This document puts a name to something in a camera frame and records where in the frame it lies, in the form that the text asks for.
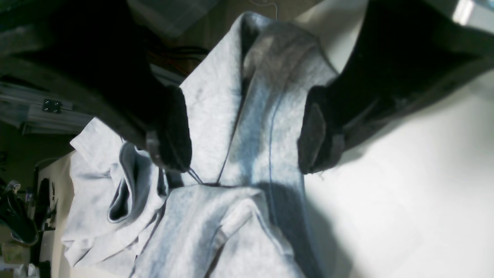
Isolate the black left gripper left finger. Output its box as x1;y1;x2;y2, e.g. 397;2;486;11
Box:
0;0;192;173

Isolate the grey T-shirt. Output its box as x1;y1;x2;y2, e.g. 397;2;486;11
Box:
61;12;336;278

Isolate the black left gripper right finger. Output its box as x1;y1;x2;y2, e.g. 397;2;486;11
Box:
298;0;494;174

